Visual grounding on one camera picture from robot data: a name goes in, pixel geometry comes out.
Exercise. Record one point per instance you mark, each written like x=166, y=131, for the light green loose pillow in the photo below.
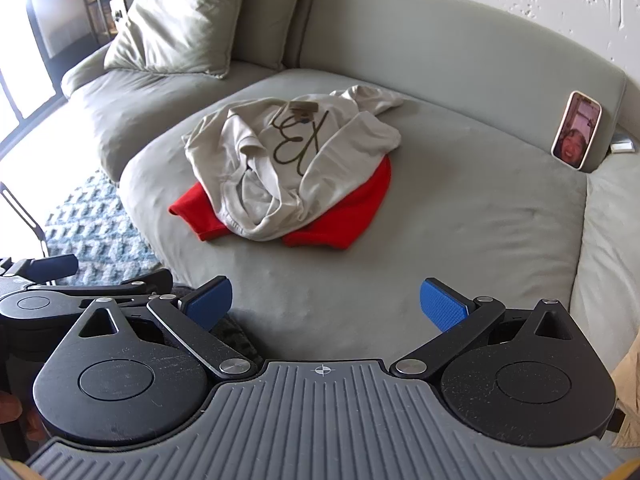
x=185, y=20

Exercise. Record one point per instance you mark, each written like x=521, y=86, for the blue patterned rug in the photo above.
x=100, y=240

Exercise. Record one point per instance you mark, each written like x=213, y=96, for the smartphone in beige case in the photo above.
x=575, y=130

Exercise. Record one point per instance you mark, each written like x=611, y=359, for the black framed glass door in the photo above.
x=15, y=35

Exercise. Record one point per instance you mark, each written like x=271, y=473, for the grey sofa back cushion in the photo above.
x=270, y=10

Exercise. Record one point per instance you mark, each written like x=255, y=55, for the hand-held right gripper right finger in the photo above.
x=442, y=305

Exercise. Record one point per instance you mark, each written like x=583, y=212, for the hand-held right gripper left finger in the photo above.
x=210, y=302

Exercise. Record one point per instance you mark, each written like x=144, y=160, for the small silver box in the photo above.
x=622, y=144

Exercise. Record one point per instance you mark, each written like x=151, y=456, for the brown paper garment tag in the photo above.
x=302, y=110

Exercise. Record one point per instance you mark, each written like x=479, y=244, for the red knit garment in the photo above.
x=350, y=215

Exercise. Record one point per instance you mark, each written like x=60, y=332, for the black metal stand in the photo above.
x=35, y=232

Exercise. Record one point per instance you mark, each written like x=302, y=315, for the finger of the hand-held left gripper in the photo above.
x=145, y=280
x=50, y=266

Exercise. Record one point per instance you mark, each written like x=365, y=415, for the person's left hand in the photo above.
x=9, y=407

